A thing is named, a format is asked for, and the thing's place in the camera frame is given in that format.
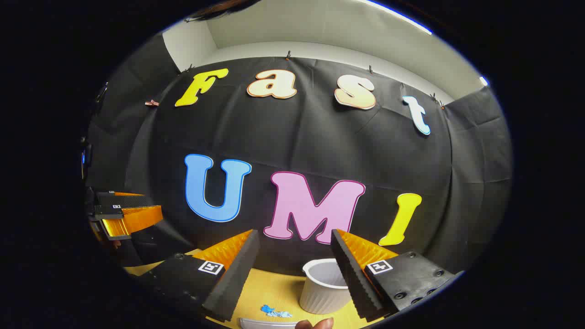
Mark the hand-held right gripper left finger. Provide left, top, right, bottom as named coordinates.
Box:
left=136, top=229, right=261, bottom=322

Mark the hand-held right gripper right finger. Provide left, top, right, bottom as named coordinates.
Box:
left=330, top=228, right=464, bottom=322

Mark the white ribbed garbage bin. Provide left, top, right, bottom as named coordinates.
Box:
left=299, top=258, right=352, bottom=315

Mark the grey plastic dustpan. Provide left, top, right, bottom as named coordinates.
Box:
left=239, top=318, right=298, bottom=329

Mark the yellow wooden desktop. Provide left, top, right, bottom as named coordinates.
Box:
left=123, top=249, right=385, bottom=329

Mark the black backdrop cloth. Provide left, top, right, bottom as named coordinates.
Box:
left=85, top=34, right=513, bottom=279

